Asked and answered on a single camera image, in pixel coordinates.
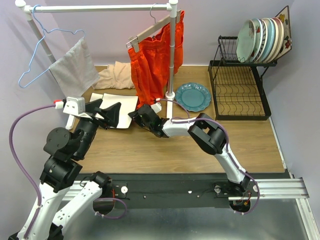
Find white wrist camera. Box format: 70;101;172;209
150;98;162;114
63;96;86;116

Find white square plate black rim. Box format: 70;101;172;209
89;92;104;102

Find wooden clip hanger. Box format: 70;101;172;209
125;0;182;53

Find cream round plate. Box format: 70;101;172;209
265;18;280;63

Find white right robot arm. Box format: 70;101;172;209
128;104;250;196

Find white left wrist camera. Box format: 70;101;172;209
63;96;86;116

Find orange shorts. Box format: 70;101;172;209
128;24;170;108

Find pink round plate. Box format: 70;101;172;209
270;17;285;61

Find grey towel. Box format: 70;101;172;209
49;37;100;97

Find black wire dish rack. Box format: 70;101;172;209
207;36;277;121

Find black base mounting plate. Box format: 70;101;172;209
82;172;261;209

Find blue wire hanger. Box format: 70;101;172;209
18;4;86;89

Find blue striped round plate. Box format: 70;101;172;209
252;18;268;63

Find flower pattern square plate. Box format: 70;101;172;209
275;5;292;60

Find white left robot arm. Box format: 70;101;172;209
8;97;123;240

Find white clothes rack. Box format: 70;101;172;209
14;0;179;130

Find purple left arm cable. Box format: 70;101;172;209
8;99;128;238

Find aluminium rail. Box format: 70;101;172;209
62;178;310;201

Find floral round plate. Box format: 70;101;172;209
236;18;262;63

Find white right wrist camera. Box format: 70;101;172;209
150;98;162;114

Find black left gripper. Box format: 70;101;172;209
74;98;122;159

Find beige cloth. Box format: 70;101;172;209
92;61;135;90

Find teal scalloped ceramic plate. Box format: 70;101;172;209
175;82;212;112

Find light blue round plate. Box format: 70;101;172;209
258;18;275;63

